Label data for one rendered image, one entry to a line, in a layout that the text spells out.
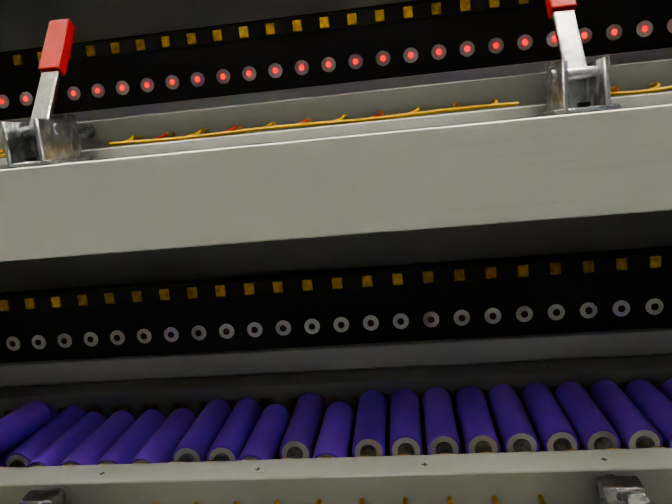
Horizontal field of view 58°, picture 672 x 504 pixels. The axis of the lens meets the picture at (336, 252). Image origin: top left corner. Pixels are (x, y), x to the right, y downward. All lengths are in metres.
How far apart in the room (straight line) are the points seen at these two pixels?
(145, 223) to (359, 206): 0.10
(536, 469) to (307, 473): 0.11
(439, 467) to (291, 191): 0.15
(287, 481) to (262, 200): 0.13
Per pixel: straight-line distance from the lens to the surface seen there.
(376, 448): 0.35
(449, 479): 0.31
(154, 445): 0.38
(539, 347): 0.43
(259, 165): 0.29
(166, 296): 0.45
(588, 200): 0.29
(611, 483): 0.30
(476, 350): 0.42
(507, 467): 0.31
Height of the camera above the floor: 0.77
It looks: 11 degrees up
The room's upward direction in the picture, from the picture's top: 3 degrees counter-clockwise
